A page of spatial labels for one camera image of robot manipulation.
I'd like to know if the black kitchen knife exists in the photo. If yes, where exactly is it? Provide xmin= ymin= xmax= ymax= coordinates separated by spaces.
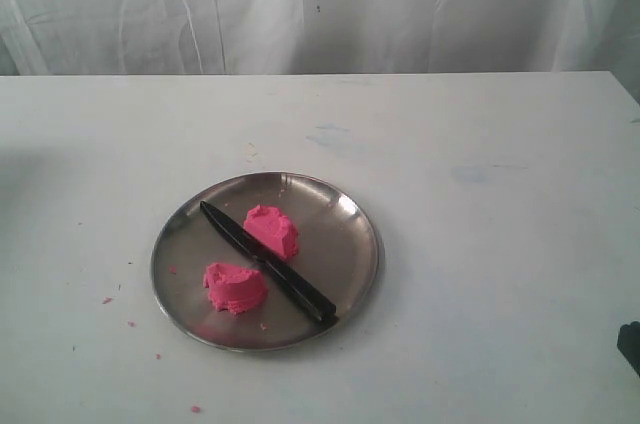
xmin=199 ymin=201 xmax=337 ymax=324

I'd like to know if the white backdrop curtain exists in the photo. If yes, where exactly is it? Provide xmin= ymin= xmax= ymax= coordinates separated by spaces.
xmin=1 ymin=0 xmax=639 ymax=84

